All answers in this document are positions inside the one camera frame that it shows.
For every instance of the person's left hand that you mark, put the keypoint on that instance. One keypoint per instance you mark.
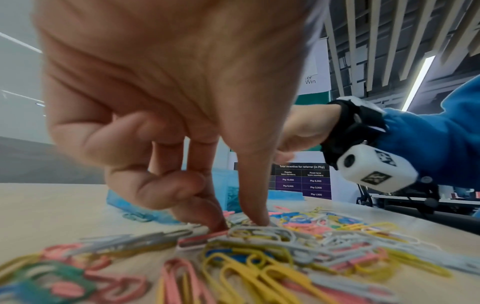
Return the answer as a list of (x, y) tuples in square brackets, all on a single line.
[(172, 71)]

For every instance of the person's right hand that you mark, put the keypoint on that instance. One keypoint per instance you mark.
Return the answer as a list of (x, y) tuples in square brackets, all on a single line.
[(304, 127)]

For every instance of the blue compartment organizer box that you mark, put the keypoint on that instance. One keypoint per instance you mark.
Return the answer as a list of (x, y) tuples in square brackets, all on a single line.
[(225, 190)]

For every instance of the pile of coloured paper clips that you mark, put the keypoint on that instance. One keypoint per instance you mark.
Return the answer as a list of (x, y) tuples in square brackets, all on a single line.
[(247, 261)]

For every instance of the blue transparent box lid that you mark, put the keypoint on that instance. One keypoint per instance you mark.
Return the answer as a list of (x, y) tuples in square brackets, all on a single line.
[(285, 195)]

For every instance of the standing poster banner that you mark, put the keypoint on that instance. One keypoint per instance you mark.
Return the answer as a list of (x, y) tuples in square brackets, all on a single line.
[(311, 119)]

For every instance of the right wrist marker band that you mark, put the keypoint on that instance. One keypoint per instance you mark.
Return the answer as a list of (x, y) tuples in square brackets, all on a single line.
[(360, 104)]

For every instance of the ceiling light strip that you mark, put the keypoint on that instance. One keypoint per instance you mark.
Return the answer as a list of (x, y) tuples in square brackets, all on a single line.
[(418, 83)]

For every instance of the wooden slat partition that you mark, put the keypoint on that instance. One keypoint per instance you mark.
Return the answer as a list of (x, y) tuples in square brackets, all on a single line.
[(397, 41)]

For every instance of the white office desk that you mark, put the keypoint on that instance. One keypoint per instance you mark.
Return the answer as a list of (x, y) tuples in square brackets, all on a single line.
[(427, 202)]

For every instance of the round wooden table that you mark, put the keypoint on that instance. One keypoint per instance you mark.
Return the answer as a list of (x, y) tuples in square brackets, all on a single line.
[(45, 208)]

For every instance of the white wall board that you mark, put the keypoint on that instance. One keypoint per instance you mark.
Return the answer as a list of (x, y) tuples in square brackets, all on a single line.
[(22, 77)]

